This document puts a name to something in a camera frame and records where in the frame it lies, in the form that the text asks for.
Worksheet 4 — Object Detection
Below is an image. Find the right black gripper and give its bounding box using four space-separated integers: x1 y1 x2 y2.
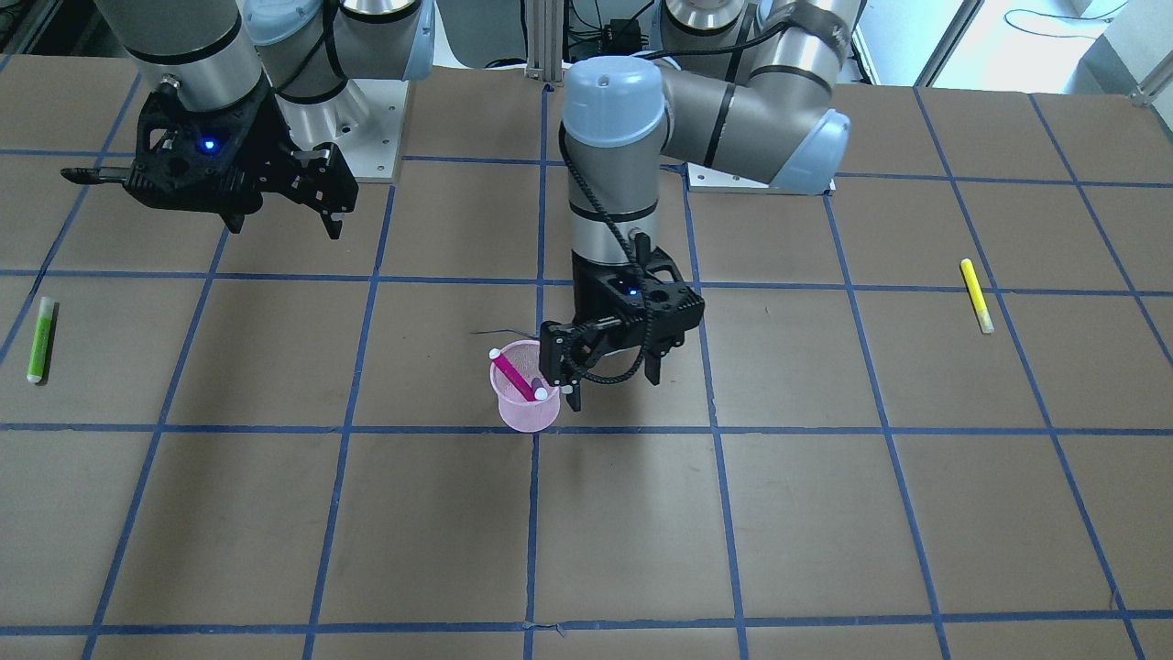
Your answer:
122 79 359 241

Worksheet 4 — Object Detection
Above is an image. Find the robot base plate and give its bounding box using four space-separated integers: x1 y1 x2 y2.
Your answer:
282 79 411 183

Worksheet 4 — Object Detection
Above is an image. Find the pink pen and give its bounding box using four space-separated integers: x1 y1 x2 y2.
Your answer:
488 349 549 402

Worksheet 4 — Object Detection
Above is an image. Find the yellow pen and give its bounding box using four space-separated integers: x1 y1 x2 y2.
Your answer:
960 258 994 335

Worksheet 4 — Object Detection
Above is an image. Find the pink mesh cup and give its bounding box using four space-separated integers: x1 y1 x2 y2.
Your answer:
488 339 561 433

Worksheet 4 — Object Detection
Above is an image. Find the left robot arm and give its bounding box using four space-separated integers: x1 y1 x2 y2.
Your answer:
540 1 865 411

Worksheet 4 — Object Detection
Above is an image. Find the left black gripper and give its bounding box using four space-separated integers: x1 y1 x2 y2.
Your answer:
540 249 707 413

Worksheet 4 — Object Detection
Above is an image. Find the aluminium frame post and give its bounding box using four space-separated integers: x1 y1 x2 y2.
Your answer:
522 0 567 87

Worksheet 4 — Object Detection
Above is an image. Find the black power adapter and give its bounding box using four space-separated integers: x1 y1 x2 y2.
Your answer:
599 18 647 55

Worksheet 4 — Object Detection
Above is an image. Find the green pen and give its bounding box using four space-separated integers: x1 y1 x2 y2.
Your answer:
26 295 57 385

